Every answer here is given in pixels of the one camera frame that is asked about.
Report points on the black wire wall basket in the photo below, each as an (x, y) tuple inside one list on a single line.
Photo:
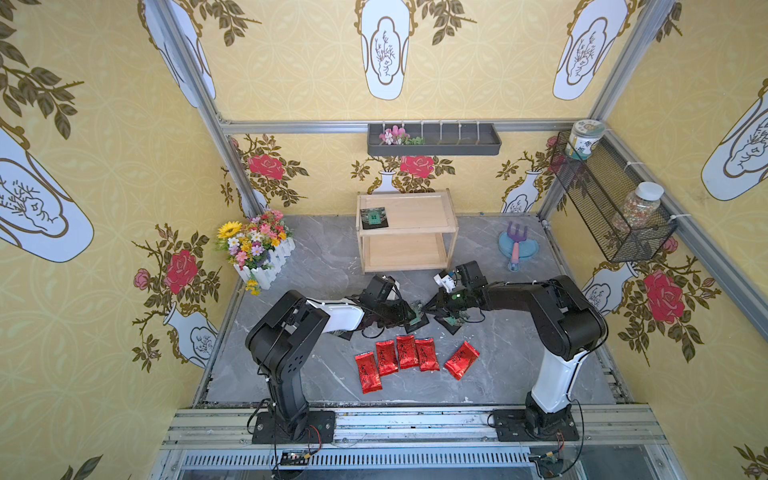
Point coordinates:
[(598, 187)]

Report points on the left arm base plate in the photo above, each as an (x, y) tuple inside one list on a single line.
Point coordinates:
[(317, 427)]

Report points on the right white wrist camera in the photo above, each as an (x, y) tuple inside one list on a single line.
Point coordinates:
[(447, 280)]

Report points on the red tea bag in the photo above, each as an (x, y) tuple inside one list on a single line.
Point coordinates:
[(368, 373), (406, 352), (427, 356), (462, 360), (387, 360)]

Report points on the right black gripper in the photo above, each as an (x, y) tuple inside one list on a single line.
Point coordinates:
[(444, 305)]

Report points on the patterned tin jar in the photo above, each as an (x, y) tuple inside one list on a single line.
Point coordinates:
[(584, 136)]

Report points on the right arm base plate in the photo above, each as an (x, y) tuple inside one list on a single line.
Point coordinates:
[(518, 425)]

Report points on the glass jar white lid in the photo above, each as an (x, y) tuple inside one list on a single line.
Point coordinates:
[(638, 207)]

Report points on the aluminium rail frame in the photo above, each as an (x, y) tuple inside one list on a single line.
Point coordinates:
[(623, 441)]

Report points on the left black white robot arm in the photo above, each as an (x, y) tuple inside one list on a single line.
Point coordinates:
[(282, 341)]

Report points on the grey wall tray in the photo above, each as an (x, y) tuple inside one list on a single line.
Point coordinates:
[(442, 138)]

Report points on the green tea bag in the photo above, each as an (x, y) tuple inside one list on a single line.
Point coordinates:
[(419, 321), (344, 334), (373, 218), (451, 324)]

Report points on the flower bouquet white fence pot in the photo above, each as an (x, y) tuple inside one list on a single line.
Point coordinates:
[(258, 249)]

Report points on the wooden two-tier shelf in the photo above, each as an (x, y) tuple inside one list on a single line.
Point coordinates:
[(421, 234)]

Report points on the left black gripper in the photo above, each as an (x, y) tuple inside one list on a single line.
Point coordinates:
[(405, 313)]

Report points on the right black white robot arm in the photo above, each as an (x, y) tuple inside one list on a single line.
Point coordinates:
[(568, 325)]

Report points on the blue dustpan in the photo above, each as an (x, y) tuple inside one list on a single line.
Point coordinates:
[(528, 248)]

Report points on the pink flowers in tray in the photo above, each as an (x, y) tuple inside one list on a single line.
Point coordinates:
[(398, 136)]

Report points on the purple pink toy rake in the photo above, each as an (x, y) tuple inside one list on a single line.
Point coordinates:
[(517, 233)]

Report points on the small circuit board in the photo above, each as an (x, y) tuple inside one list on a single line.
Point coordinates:
[(294, 458)]

